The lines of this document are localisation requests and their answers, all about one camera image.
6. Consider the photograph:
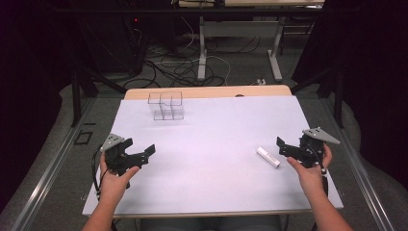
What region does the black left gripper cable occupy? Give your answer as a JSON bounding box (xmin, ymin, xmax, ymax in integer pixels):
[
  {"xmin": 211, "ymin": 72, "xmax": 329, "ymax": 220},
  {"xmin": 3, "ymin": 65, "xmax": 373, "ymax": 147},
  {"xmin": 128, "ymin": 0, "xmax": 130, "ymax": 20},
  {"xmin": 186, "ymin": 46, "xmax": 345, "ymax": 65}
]
[{"xmin": 90, "ymin": 145, "xmax": 107, "ymax": 197}]

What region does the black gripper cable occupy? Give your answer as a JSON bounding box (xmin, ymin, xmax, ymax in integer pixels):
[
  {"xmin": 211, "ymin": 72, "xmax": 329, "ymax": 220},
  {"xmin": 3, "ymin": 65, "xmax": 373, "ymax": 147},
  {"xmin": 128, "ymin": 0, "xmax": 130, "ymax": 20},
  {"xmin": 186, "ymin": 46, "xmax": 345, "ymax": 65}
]
[
  {"xmin": 307, "ymin": 143, "xmax": 330, "ymax": 197},
  {"xmin": 90, "ymin": 145, "xmax": 107, "ymax": 197}
]

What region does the white metal desk frame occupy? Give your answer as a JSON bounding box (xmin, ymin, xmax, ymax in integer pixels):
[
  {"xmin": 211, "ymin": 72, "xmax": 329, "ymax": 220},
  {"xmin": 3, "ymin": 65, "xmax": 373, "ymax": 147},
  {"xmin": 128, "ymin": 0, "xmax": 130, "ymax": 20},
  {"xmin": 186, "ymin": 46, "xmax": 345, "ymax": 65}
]
[{"xmin": 196, "ymin": 14, "xmax": 287, "ymax": 83}]

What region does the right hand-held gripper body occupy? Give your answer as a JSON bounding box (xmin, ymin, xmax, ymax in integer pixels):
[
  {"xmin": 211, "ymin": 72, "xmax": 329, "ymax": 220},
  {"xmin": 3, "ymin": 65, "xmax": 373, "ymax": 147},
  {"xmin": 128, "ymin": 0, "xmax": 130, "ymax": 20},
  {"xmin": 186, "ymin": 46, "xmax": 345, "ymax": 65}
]
[{"xmin": 297, "ymin": 127, "xmax": 342, "ymax": 169}]

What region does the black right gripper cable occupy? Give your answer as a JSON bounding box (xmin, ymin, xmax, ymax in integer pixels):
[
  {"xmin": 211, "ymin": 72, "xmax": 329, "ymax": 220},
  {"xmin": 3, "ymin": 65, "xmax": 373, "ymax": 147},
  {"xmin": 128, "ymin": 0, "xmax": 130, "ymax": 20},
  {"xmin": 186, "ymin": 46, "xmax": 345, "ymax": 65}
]
[{"xmin": 307, "ymin": 143, "xmax": 330, "ymax": 197}]

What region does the black computer tower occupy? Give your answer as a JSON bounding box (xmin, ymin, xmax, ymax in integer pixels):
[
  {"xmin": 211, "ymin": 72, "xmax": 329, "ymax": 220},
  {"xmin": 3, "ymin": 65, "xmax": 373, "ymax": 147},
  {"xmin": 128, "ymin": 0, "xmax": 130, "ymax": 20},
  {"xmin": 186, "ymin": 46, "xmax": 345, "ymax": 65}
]
[{"xmin": 78, "ymin": 13, "xmax": 145, "ymax": 77}]

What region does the clear plastic organizer box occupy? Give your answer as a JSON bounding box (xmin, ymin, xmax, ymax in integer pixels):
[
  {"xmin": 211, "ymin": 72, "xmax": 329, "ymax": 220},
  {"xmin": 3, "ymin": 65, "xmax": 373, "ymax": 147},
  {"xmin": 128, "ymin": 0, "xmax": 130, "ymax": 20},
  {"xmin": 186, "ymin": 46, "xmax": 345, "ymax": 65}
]
[{"xmin": 147, "ymin": 90, "xmax": 186, "ymax": 121}]

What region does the person's left hand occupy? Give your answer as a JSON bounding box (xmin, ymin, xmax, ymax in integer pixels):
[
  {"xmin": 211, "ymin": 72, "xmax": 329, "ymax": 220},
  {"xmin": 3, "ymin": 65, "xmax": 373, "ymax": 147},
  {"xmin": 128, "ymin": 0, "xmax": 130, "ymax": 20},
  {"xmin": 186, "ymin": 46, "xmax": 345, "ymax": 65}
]
[{"xmin": 98, "ymin": 153, "xmax": 141, "ymax": 201}]

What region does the person's right hand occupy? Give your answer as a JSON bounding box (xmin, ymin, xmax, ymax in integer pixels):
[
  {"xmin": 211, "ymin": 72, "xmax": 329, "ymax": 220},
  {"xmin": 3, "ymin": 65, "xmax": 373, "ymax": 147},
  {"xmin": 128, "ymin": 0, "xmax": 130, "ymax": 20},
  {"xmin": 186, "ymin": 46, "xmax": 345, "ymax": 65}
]
[{"xmin": 286, "ymin": 142, "xmax": 333, "ymax": 196}]

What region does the black horizontal bar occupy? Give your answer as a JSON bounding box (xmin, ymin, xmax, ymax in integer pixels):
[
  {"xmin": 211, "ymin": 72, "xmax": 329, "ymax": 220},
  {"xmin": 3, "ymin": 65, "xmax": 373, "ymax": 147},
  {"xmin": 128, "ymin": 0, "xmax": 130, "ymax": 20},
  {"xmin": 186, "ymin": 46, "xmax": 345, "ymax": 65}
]
[{"xmin": 52, "ymin": 7, "xmax": 357, "ymax": 14}]

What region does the white table mat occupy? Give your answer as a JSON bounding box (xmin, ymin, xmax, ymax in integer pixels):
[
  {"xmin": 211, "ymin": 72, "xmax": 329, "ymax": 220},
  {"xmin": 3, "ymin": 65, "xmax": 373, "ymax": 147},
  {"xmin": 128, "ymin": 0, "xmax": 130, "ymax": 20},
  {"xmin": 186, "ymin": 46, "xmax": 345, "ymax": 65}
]
[{"xmin": 82, "ymin": 95, "xmax": 344, "ymax": 217}]

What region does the aluminium floor rail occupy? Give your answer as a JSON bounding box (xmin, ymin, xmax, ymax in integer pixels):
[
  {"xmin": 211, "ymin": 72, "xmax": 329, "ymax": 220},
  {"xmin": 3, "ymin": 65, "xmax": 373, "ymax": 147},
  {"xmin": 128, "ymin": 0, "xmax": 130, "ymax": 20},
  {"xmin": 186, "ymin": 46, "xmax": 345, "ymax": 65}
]
[
  {"xmin": 11, "ymin": 97, "xmax": 97, "ymax": 231},
  {"xmin": 320, "ymin": 97, "xmax": 396, "ymax": 231}
]

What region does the black metal stand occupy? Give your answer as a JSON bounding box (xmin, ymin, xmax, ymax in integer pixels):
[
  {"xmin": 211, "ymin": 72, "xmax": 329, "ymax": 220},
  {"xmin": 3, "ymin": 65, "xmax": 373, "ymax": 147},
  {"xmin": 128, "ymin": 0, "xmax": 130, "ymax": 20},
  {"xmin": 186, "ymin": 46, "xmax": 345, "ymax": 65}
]
[
  {"xmin": 290, "ymin": 62, "xmax": 346, "ymax": 130},
  {"xmin": 69, "ymin": 62, "xmax": 128, "ymax": 129}
]

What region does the tangle of floor cables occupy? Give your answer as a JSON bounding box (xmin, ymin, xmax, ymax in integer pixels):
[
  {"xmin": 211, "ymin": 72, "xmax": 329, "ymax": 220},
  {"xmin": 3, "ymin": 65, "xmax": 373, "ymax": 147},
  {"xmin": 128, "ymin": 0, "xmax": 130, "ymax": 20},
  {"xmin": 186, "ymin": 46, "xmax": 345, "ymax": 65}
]
[{"xmin": 123, "ymin": 33, "xmax": 263, "ymax": 90}]

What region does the white tube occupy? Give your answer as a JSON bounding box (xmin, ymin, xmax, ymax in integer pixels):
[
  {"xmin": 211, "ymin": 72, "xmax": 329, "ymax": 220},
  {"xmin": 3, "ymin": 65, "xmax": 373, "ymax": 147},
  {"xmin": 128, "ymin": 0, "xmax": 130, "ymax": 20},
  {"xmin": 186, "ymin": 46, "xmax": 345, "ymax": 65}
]
[{"xmin": 256, "ymin": 146, "xmax": 282, "ymax": 168}]

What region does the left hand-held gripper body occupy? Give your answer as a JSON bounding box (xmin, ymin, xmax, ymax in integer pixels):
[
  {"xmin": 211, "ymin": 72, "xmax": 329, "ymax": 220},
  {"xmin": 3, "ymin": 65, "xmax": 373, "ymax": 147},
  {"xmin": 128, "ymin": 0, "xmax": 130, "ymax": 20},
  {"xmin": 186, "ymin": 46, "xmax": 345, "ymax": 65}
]
[{"xmin": 99, "ymin": 133, "xmax": 143, "ymax": 177}]

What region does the dark curtain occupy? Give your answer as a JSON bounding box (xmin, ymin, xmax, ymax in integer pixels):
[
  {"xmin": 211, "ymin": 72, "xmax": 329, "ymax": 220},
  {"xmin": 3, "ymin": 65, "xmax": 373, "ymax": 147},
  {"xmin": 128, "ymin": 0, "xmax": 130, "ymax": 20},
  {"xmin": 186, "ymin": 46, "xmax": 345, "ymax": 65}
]
[
  {"xmin": 292, "ymin": 0, "xmax": 408, "ymax": 191},
  {"xmin": 0, "ymin": 0, "xmax": 76, "ymax": 211}
]

